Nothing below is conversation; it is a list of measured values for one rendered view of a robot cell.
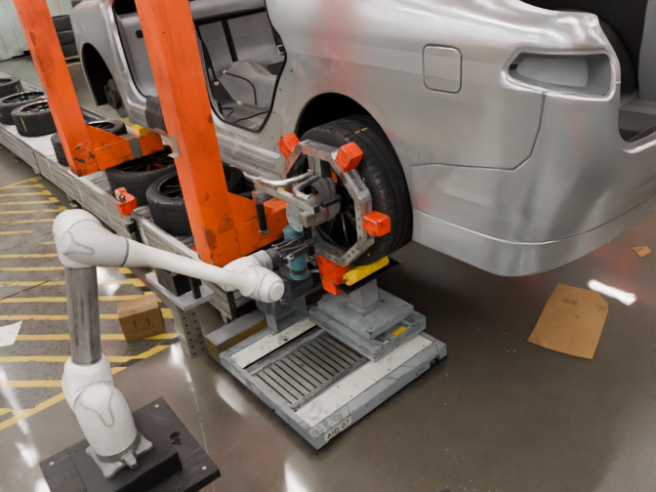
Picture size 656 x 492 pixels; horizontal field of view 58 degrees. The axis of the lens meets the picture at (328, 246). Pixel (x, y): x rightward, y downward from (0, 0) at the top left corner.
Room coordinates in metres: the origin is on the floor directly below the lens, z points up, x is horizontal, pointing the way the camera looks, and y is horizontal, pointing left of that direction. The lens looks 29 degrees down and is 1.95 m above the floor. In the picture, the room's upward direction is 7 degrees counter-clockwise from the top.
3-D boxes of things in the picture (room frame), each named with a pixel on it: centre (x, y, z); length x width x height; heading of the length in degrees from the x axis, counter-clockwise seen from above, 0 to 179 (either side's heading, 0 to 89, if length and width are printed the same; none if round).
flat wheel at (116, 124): (5.31, 2.05, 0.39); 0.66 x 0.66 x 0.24
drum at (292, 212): (2.32, 0.04, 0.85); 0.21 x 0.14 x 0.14; 127
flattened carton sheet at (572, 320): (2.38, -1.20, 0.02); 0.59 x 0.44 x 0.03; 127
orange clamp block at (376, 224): (2.11, -0.21, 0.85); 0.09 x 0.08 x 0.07; 37
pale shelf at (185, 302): (2.51, 0.76, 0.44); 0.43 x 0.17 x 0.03; 37
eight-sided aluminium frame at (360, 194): (2.36, -0.01, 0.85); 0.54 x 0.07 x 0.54; 37
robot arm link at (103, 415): (1.53, 0.83, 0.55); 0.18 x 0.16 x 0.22; 34
